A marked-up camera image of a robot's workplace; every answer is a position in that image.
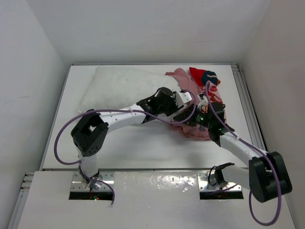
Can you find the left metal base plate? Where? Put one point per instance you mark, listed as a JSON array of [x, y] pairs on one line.
[[79, 185]]

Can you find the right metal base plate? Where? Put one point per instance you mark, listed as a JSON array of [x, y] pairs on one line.
[[205, 186]]

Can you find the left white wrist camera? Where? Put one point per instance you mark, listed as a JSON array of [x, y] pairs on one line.
[[183, 98]]

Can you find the white pillow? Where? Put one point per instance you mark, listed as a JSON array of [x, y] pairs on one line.
[[117, 87]]

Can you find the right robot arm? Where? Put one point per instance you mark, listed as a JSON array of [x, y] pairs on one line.
[[265, 176]]

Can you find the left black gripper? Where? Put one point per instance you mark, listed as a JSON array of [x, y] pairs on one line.
[[175, 107]]

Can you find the metal base plate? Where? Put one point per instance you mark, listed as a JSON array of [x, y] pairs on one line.
[[205, 186], [79, 185]]

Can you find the aluminium frame rail right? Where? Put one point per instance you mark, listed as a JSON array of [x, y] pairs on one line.
[[256, 135]]

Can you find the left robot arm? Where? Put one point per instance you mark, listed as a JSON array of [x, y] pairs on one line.
[[90, 132]]

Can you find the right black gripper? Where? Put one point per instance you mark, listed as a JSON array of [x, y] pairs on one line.
[[215, 110]]

